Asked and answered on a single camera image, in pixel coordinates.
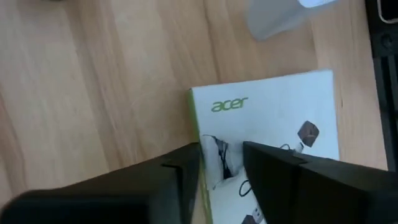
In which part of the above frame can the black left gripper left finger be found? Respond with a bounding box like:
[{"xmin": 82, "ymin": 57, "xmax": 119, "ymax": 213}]
[{"xmin": 0, "ymin": 142, "xmax": 202, "ymax": 224}]

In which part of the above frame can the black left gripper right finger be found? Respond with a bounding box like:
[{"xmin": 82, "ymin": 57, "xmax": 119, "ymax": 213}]
[{"xmin": 242, "ymin": 141, "xmax": 398, "ymax": 224}]

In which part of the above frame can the black equipment at right edge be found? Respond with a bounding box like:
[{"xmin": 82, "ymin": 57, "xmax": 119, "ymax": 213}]
[{"xmin": 364, "ymin": 0, "xmax": 398, "ymax": 172}]

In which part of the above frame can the white acer product box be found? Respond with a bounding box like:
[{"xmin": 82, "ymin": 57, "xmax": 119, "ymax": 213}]
[{"xmin": 187, "ymin": 68, "xmax": 340, "ymax": 224}]

